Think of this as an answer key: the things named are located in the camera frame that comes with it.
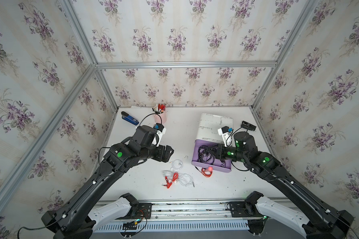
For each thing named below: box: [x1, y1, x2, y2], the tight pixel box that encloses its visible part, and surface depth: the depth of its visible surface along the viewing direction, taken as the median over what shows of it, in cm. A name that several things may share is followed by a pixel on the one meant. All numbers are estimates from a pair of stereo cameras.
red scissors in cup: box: [157, 103, 167, 112], surface depth 107 cm
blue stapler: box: [120, 111, 140, 126], surface depth 111 cm
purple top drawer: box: [191, 139, 232, 173], surface depth 76 cm
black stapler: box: [240, 120, 257, 131], surface depth 109 cm
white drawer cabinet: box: [195, 113, 234, 144], surface depth 83 cm
